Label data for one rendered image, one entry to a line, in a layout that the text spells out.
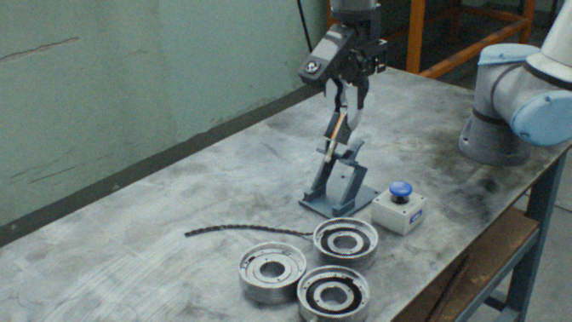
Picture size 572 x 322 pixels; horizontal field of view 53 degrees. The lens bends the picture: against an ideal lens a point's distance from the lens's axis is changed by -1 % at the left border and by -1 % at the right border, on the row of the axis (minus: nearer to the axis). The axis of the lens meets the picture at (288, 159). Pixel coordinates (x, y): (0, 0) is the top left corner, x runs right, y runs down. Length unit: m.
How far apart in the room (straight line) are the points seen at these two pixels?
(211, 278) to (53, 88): 1.55
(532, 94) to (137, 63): 1.81
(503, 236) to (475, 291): 0.22
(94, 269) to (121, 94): 1.59
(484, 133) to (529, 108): 0.20
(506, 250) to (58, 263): 0.97
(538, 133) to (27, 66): 1.78
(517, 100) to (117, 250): 0.74
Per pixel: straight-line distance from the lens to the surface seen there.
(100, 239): 1.07
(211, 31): 2.74
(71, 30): 2.35
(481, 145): 1.25
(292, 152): 1.25
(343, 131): 1.01
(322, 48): 0.94
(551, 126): 1.09
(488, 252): 1.42
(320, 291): 0.86
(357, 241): 0.95
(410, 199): 1.03
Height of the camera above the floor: 1.42
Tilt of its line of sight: 30 degrees down
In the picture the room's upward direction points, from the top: 2 degrees counter-clockwise
